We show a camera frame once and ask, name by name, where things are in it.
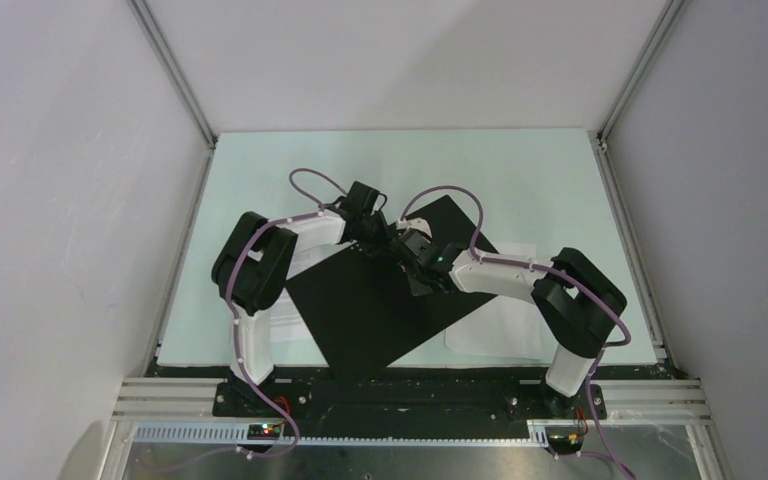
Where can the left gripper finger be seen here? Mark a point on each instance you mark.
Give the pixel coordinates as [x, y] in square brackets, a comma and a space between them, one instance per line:
[384, 231]
[376, 249]

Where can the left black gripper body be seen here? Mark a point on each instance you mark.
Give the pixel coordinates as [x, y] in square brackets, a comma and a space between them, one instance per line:
[367, 231]

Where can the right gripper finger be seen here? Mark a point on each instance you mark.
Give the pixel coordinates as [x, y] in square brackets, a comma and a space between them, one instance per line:
[435, 282]
[415, 281]

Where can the red folder black inside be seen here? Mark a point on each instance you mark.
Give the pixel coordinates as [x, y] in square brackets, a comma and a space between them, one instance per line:
[362, 315]

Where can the printed paper sheet top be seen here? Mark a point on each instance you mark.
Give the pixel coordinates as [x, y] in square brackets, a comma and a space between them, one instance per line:
[286, 321]

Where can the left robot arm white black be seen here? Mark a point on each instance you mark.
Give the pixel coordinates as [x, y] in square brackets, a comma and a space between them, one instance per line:
[253, 265]

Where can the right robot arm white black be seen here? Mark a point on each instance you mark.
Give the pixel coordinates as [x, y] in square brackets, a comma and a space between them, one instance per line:
[579, 304]

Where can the white paper sheet right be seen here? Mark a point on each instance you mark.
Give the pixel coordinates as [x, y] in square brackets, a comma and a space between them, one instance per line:
[509, 325]

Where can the left circuit board with leds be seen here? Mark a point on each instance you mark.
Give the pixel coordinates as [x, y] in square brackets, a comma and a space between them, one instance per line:
[264, 431]

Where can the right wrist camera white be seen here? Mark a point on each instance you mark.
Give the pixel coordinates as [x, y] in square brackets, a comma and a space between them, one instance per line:
[419, 224]

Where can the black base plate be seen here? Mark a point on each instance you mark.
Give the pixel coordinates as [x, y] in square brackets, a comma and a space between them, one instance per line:
[424, 403]

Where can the right aluminium frame post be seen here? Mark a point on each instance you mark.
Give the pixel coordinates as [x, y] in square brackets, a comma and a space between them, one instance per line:
[652, 47]

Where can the aluminium frame post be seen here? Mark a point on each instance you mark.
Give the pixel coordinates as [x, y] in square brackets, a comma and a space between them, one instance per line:
[158, 42]
[652, 47]

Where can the right circuit board with wires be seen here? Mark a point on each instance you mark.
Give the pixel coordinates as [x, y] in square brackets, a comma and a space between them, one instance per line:
[565, 444]

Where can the grey slotted cable duct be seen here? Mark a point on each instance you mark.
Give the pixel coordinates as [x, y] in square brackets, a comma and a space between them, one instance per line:
[240, 434]

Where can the left aluminium frame post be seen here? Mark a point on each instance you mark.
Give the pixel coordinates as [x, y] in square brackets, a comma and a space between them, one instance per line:
[158, 42]

